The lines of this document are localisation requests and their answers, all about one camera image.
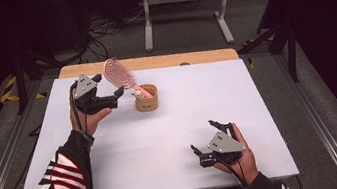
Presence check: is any pink hairbrush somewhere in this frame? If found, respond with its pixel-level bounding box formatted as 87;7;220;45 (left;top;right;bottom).
101;52;155;106

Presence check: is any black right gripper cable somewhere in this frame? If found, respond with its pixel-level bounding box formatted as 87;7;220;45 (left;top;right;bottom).
213;149;251;189

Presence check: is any white table mat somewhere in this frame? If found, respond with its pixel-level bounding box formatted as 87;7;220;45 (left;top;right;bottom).
0;44;301;189

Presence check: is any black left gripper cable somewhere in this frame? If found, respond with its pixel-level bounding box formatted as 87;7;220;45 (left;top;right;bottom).
66;81;101;189

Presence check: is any bundle of black floor cables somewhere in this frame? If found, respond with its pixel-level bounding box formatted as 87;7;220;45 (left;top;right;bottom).
75;5;153;65

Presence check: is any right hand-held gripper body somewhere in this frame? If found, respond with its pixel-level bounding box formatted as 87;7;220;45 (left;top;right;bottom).
194;119;249;171

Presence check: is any black metal stand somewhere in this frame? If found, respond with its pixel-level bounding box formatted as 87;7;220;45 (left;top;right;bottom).
232;18;304;92
8;44;71;117

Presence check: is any person's left hand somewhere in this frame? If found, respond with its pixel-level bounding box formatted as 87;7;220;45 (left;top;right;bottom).
67;95;117;140

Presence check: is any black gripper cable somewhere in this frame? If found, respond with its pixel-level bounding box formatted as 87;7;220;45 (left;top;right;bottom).
66;81;101;189
213;149;251;189

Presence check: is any tan round cup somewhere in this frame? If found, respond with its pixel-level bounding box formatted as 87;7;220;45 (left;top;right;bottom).
131;81;162;115

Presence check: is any small cream figurine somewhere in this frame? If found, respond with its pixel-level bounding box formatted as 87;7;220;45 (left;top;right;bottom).
131;88;145;101

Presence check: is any yellow black hazard tape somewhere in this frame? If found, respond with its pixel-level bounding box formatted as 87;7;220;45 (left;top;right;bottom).
0;70;48;105

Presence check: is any person's right hand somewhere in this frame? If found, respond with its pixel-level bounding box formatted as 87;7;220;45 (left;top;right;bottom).
207;119;262;189

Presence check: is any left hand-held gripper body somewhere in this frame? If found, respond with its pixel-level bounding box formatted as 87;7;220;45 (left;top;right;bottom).
68;68;120;119

